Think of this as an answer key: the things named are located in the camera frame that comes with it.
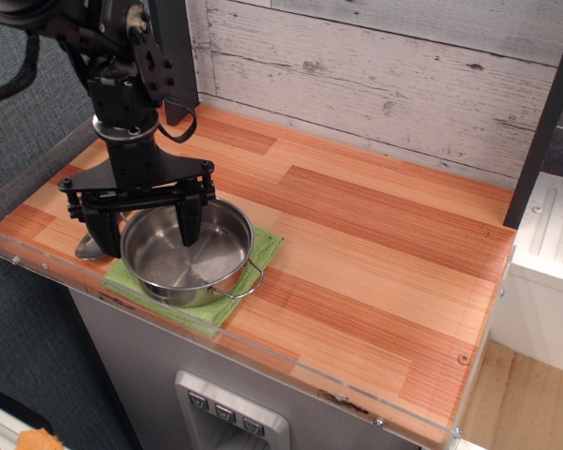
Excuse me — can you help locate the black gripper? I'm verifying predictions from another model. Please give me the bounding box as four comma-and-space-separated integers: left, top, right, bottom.
59, 138, 215, 258

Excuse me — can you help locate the silver metal pot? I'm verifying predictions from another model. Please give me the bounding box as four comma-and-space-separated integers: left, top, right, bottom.
121, 199, 265, 308

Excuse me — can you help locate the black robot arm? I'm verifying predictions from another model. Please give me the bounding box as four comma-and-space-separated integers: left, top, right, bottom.
0, 1, 215, 258

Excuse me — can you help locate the green folded cloth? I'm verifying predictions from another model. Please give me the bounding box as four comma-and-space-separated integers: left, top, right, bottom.
102, 228, 282, 338

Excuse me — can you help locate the silver dispenser button panel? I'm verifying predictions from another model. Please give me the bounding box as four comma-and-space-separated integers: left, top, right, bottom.
175, 369, 292, 449

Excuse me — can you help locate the orange object at corner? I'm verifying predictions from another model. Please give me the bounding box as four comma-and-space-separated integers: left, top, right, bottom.
15, 428, 65, 450

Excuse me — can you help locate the white toy sink unit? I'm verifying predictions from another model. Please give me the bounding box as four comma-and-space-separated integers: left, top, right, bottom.
490, 173, 563, 370

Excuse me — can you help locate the blue handled metal spoon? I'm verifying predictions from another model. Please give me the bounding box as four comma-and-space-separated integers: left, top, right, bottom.
75, 233, 105, 261

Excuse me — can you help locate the clear acrylic guard rail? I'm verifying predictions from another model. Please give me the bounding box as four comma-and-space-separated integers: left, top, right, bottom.
0, 100, 515, 449

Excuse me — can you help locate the black braided cable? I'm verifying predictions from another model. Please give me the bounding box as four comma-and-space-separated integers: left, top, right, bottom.
0, 32, 41, 107

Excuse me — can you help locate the dark grey right post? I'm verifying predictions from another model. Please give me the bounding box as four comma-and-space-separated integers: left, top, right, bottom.
503, 53, 563, 230

